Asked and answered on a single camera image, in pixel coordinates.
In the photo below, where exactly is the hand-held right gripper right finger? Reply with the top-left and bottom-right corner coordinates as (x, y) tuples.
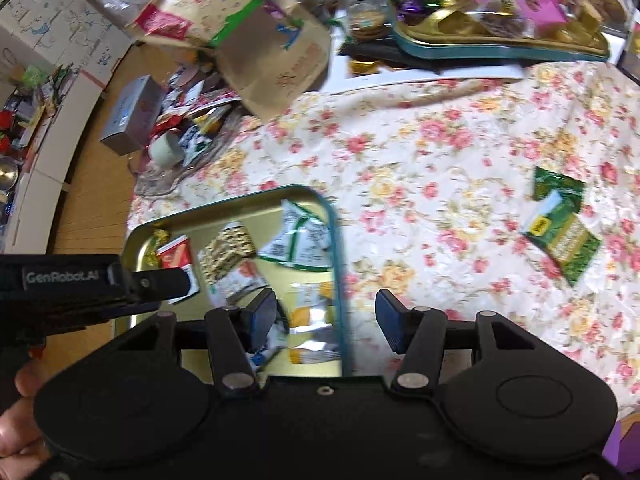
(375, 289), (541, 396)

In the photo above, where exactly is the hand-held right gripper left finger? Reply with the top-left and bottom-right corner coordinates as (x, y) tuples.
(116, 288), (279, 397)

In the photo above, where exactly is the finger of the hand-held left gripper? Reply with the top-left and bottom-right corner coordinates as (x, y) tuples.
(124, 267), (199, 305)

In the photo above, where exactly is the red orange snack packet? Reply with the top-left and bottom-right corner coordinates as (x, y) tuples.
(156, 236), (200, 306)

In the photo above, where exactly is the black white snack packet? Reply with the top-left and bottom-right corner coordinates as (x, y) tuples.
(247, 347), (281, 373)

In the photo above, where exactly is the white red-print snack packet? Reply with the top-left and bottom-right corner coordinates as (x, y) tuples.
(212, 260), (271, 303)

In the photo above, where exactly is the gold heart-print chocolate packet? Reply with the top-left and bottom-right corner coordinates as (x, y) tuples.
(199, 222), (258, 283)

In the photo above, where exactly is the blue-rimmed gold tin tray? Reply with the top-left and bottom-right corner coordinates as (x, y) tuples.
(114, 185), (357, 378)

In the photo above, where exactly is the green leaf-print snack packet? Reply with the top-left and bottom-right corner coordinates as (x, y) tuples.
(257, 199), (333, 272)

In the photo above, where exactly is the person's left hand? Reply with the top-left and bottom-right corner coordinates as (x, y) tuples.
(0, 360), (53, 461)

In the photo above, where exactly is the clear glass dish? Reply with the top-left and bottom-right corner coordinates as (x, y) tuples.
(134, 110), (251, 198)

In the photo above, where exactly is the small white cup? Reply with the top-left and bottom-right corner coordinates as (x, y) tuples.
(149, 130), (186, 167)

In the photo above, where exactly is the pile of snack wrappers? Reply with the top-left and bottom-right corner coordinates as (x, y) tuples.
(155, 67), (241, 166)

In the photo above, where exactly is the grey cardboard box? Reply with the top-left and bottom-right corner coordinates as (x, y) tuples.
(99, 75), (166, 157)

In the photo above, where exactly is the pile of colourful clutter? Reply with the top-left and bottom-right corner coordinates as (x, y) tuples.
(0, 62), (76, 211)

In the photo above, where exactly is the green yellow-label snack packet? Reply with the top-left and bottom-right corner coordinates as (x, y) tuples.
(519, 190), (603, 287)

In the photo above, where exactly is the dark green foil candy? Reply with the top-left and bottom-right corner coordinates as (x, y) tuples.
(531, 166), (586, 203)

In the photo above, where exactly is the kraft paper bag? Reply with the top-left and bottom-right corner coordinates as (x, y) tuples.
(125, 0), (332, 123)

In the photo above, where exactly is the white rectangular tray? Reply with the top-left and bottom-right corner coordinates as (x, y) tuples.
(345, 50), (526, 93)

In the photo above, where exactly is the red pink packet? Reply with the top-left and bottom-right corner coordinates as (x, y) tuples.
(135, 4), (196, 41)

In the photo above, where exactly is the purple object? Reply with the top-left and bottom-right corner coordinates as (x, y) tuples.
(602, 410), (640, 476)

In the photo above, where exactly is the white cardboard box with drawings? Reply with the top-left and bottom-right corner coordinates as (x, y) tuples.
(0, 0), (136, 256)

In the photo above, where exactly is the gold teal snack tin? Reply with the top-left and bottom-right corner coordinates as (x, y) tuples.
(392, 0), (611, 63)

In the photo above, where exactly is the small clear cookie jar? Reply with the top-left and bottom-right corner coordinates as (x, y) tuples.
(347, 0), (393, 41)

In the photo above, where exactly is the clear packet of dark nuts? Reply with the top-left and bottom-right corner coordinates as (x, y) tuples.
(475, 7), (531, 41)

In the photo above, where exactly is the pink snack packet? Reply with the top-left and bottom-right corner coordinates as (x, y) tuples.
(472, 0), (568, 41)

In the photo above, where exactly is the illustrated book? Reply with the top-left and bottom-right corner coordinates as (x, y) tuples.
(617, 20), (640, 86)

